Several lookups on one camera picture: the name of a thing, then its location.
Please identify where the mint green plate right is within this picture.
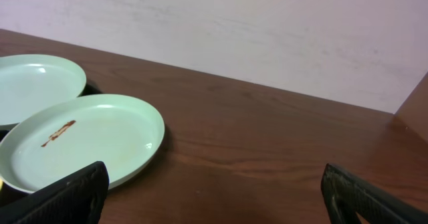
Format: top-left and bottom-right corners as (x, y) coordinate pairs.
(1, 94), (165, 193)

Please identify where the round black tray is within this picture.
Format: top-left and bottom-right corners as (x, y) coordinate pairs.
(0, 80), (102, 207)

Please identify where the mint green plate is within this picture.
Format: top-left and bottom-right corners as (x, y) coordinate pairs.
(1, 54), (87, 130)
(1, 94), (165, 193)

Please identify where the mint green plate rear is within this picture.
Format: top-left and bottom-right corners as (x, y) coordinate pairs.
(1, 54), (87, 130)

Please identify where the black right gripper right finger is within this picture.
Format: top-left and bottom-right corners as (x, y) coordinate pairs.
(320, 163), (427, 224)

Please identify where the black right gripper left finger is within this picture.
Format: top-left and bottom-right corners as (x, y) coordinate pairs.
(1, 161), (109, 224)

